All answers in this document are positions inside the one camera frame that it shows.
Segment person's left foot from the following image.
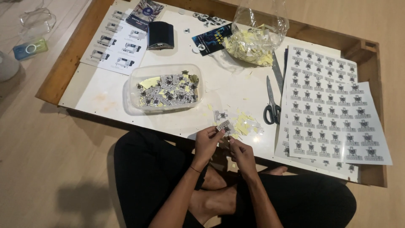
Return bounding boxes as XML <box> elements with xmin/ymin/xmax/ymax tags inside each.
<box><xmin>201</xmin><ymin>165</ymin><xmax>289</xmax><ymax>191</ymax></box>

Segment person's left hand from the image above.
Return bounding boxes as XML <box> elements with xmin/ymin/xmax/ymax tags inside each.
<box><xmin>193</xmin><ymin>126</ymin><xmax>226</xmax><ymax>167</ymax></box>

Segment sewing machine printed sheet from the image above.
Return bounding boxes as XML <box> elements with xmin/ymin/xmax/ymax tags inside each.
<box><xmin>80</xmin><ymin>5</ymin><xmax>149</xmax><ymax>76</ymax></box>

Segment black fabric swatch stack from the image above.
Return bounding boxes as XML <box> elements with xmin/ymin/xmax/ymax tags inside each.
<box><xmin>147</xmin><ymin>21</ymin><xmax>175</xmax><ymax>51</ymax></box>

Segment pile of yellow paper scraps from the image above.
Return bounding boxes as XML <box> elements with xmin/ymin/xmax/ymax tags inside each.
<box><xmin>207</xmin><ymin>104</ymin><xmax>265</xmax><ymax>140</ymax></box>

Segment grey-handled scissors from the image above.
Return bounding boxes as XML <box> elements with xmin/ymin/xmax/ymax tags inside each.
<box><xmin>263</xmin><ymin>75</ymin><xmax>282</xmax><ymax>125</ymax></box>

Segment large-print logo sticker sheet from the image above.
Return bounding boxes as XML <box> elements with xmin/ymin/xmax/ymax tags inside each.
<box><xmin>289</xmin><ymin>81</ymin><xmax>393</xmax><ymax>166</ymax></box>

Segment white rounded object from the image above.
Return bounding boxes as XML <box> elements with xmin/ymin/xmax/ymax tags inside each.
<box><xmin>0</xmin><ymin>50</ymin><xmax>21</xmax><ymax>84</ymax></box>

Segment small-print logo sticker sheet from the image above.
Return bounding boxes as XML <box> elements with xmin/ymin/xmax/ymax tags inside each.
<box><xmin>274</xmin><ymin>46</ymin><xmax>360</xmax><ymax>184</ymax></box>

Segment crumpled clear plastic wrapper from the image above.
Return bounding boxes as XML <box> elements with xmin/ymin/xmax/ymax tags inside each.
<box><xmin>18</xmin><ymin>7</ymin><xmax>57</xmax><ymax>42</ymax></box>

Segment person's foot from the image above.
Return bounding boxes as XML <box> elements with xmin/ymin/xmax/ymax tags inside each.
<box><xmin>189</xmin><ymin>185</ymin><xmax>238</xmax><ymax>226</ymax></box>
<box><xmin>201</xmin><ymin>165</ymin><xmax>289</xmax><ymax>191</ymax></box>

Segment group of round pin buttons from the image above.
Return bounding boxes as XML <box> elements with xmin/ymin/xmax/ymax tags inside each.
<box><xmin>178</xmin><ymin>9</ymin><xmax>227</xmax><ymax>29</ymax></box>

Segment cut black-white logo sticker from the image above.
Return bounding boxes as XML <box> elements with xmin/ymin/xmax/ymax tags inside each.
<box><xmin>213</xmin><ymin>110</ymin><xmax>229</xmax><ymax>123</ymax></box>
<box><xmin>216</xmin><ymin>119</ymin><xmax>236</xmax><ymax>137</ymax></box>

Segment clear plastic food container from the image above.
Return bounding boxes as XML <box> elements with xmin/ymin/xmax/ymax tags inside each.
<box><xmin>128</xmin><ymin>63</ymin><xmax>205</xmax><ymax>113</ymax></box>

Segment person's right hand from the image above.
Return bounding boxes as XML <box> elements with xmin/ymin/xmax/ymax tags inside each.
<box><xmin>228</xmin><ymin>137</ymin><xmax>259</xmax><ymax>181</ymax></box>

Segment dark textile brochure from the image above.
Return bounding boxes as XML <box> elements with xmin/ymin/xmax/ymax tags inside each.
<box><xmin>125</xmin><ymin>0</ymin><xmax>165</xmax><ymax>32</ymax></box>

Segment person's right foot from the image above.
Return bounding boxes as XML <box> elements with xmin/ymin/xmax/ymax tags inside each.
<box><xmin>189</xmin><ymin>185</ymin><xmax>238</xmax><ymax>226</ymax></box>

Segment dark blue printed card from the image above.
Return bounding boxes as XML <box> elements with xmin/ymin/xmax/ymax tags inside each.
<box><xmin>191</xmin><ymin>23</ymin><xmax>234</xmax><ymax>57</ymax></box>

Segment low wooden table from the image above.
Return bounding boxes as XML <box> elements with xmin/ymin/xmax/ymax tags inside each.
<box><xmin>35</xmin><ymin>0</ymin><xmax>388</xmax><ymax>188</ymax></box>

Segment heap of cut logo stickers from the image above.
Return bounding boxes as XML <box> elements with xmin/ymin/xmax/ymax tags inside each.
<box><xmin>136</xmin><ymin>70</ymin><xmax>200</xmax><ymax>107</ymax></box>

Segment yellow backing scraps in bag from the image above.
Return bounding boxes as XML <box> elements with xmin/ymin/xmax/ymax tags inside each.
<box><xmin>224</xmin><ymin>25</ymin><xmax>275</xmax><ymax>67</ymax></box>

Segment person's black trousers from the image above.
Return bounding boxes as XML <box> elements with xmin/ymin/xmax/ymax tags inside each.
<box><xmin>113</xmin><ymin>129</ymin><xmax>358</xmax><ymax>228</ymax></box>

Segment clear plastic bag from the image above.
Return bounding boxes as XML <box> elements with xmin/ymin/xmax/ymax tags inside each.
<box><xmin>223</xmin><ymin>0</ymin><xmax>290</xmax><ymax>67</ymax></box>

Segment blue-green translucent phone case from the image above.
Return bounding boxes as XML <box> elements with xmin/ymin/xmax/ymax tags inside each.
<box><xmin>12</xmin><ymin>38</ymin><xmax>49</xmax><ymax>61</ymax></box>

